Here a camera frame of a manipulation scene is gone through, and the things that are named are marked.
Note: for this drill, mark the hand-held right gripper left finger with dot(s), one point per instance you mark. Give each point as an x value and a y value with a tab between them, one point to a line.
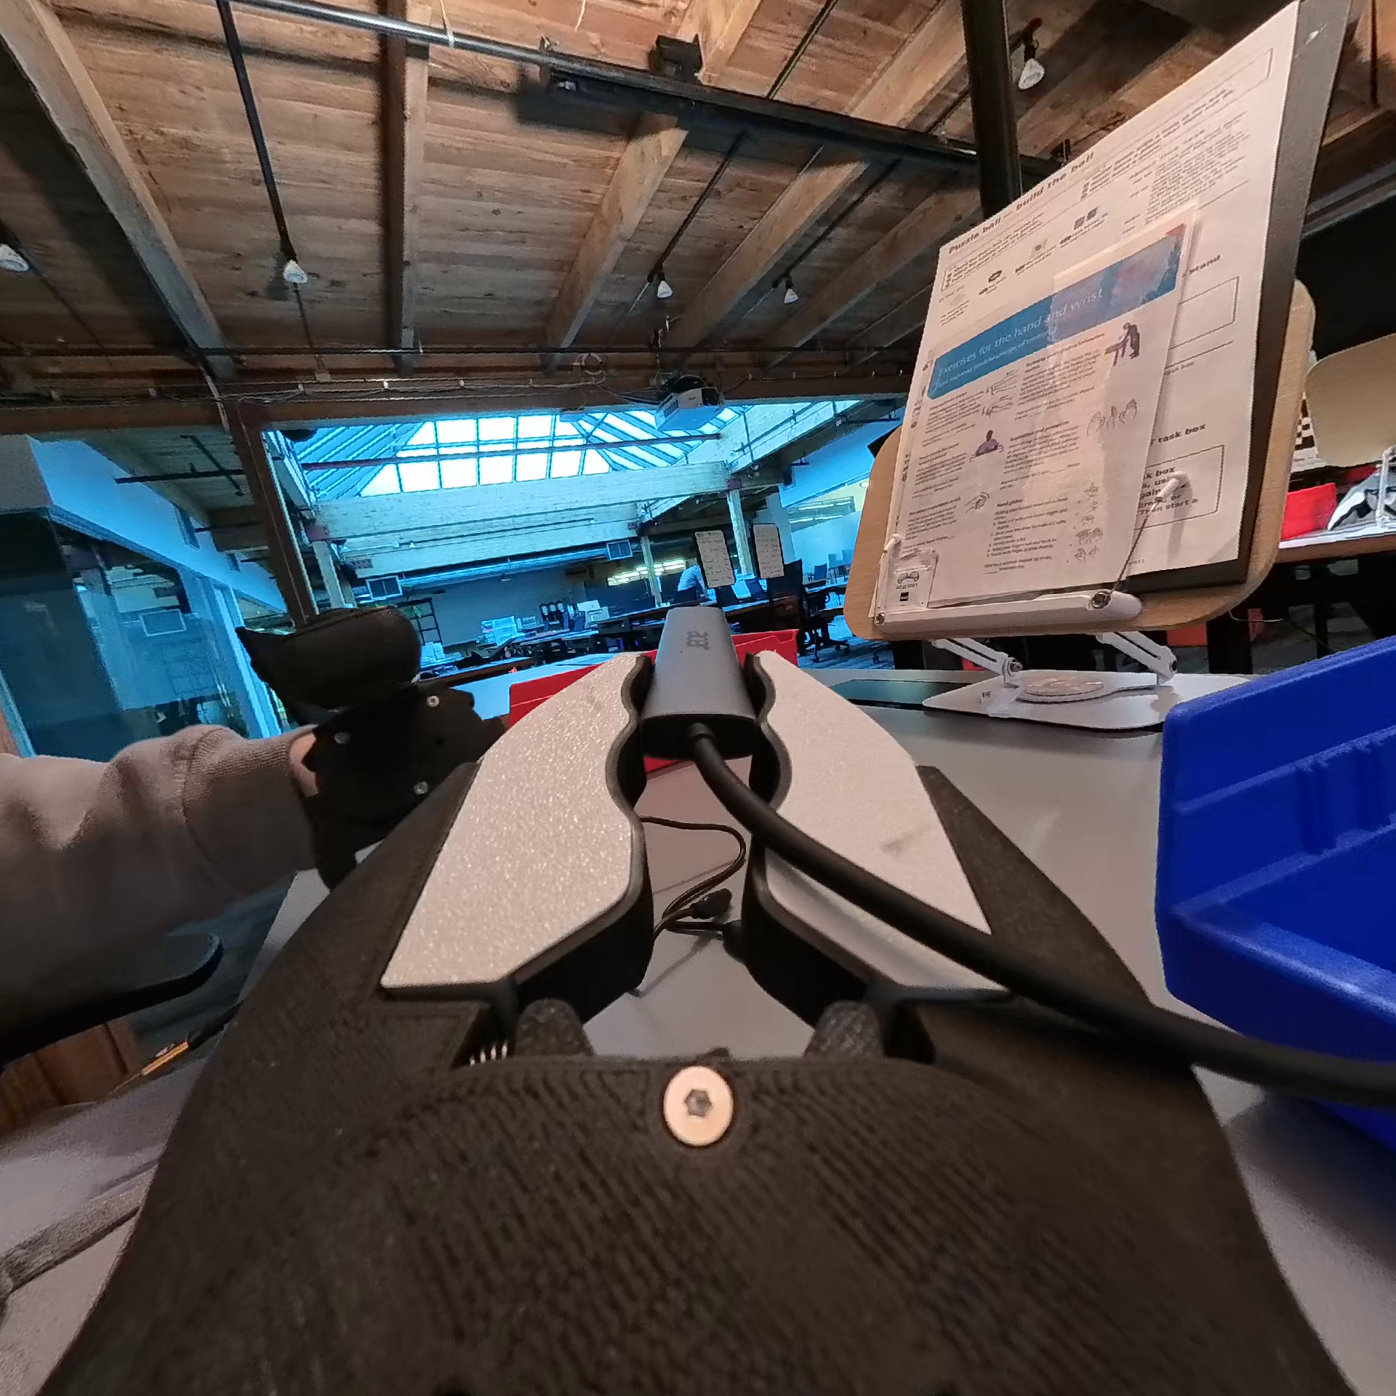
534	851

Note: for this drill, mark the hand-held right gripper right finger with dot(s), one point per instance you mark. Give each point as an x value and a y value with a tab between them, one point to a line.
862	806

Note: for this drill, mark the blue plastic bin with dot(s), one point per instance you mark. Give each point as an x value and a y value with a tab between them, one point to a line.
1277	873

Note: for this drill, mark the person's left forearm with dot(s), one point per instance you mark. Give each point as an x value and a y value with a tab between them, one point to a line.
132	839

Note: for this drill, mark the white desk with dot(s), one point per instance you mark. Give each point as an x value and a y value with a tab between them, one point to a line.
1048	796

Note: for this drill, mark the person's left hand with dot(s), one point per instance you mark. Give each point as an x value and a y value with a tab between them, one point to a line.
303	763

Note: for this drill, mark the red plastic bin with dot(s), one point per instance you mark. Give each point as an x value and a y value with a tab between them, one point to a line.
541	698
1309	510

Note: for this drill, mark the black office chair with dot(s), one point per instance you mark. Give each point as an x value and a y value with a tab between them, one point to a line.
813	617

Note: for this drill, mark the row of office desks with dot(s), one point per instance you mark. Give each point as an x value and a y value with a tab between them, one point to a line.
589	627

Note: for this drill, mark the white sheet stand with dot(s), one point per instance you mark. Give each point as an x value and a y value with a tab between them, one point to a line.
712	555
767	549

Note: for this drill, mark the wooden document stand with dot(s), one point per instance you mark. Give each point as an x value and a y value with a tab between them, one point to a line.
1091	632

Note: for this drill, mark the laminated exercise leaflet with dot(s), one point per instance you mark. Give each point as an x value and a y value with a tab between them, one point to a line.
1036	436

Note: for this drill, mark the ceiling projector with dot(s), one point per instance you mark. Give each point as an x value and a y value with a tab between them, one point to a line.
687	401

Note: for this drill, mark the wooden table black legs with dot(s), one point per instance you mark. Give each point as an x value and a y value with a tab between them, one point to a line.
1337	550

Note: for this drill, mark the person's grey clothing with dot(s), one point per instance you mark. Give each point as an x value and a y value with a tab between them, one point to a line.
66	1200

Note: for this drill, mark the beige chair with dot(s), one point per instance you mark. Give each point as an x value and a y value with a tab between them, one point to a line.
1353	392

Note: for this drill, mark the black steel column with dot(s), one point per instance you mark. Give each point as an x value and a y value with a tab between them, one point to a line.
991	87

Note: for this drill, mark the white instruction sheet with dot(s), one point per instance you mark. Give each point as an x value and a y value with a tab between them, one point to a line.
1211	163

